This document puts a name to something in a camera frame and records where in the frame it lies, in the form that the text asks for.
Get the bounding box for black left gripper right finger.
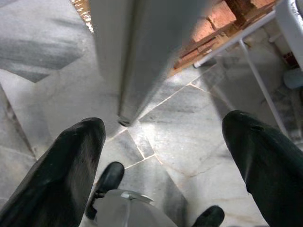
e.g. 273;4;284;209
222;110;303;227

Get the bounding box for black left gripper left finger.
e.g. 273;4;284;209
0;117;106;227

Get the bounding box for black robot left foot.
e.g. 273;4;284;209
85;161;125;219

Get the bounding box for black robot foot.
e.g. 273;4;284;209
191;205;225;227
85;161;125;219

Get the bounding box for black robot right foot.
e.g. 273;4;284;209
191;205;225;227

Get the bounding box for pale blue container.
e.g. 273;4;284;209
283;68;303;90

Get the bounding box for white metal rack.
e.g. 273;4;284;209
193;9;288;138

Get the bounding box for white appliance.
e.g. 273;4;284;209
274;0;303;69

